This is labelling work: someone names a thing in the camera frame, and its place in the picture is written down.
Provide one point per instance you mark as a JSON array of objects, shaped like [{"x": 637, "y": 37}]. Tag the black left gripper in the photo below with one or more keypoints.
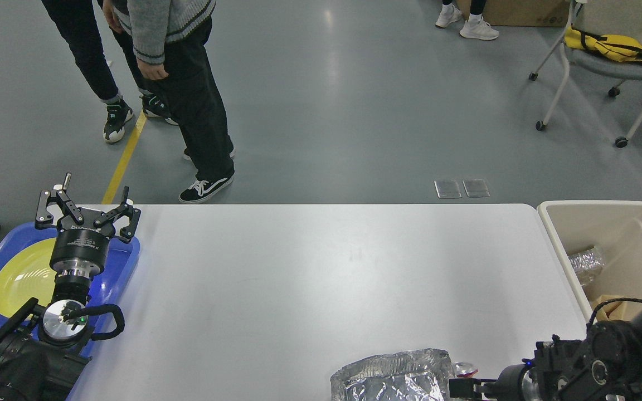
[{"x": 78, "y": 247}]

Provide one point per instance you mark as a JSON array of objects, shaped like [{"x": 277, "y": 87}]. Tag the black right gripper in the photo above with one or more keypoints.
[{"x": 514, "y": 383}]

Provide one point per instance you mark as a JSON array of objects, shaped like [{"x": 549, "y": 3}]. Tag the large aluminium foil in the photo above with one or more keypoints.
[{"x": 412, "y": 375}]

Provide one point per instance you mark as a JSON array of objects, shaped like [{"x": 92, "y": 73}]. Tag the yellow plate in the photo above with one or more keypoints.
[{"x": 27, "y": 274}]

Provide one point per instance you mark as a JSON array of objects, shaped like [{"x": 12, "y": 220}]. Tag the brown paper bag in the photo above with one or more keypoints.
[{"x": 621, "y": 310}]

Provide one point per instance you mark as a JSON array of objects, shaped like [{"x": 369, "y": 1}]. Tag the small aluminium foil piece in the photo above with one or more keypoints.
[{"x": 588, "y": 264}]

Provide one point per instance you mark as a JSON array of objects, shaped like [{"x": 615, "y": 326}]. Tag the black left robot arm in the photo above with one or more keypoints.
[{"x": 41, "y": 346}]

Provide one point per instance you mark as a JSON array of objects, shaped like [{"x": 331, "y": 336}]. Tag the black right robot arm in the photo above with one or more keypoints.
[{"x": 606, "y": 365}]

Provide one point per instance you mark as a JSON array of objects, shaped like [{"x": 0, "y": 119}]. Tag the person in grey sweater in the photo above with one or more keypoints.
[{"x": 169, "y": 44}]

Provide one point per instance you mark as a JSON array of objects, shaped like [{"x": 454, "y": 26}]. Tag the person in dark jeans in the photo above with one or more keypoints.
[{"x": 77, "y": 25}]

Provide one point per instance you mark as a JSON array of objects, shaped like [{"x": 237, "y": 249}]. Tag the left floor outlet plate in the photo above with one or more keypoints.
[{"x": 448, "y": 189}]

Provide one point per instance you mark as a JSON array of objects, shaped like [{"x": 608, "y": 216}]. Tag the floor outlet plate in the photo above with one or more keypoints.
[
  {"x": 448, "y": 189},
  {"x": 476, "y": 188}
]

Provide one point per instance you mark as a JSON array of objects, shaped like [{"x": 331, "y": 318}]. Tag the right floor outlet plate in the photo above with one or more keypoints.
[{"x": 476, "y": 188}]

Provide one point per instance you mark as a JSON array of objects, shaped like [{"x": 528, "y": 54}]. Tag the beige plastic bin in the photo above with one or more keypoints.
[{"x": 613, "y": 226}]

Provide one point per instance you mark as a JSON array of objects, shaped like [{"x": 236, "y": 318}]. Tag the grey office chair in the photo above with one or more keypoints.
[{"x": 623, "y": 72}]

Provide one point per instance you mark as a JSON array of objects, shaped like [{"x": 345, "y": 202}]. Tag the person in black shorts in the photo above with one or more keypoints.
[{"x": 475, "y": 27}]

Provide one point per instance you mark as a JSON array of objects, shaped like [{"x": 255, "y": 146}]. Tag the yellow bag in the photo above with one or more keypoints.
[{"x": 614, "y": 47}]

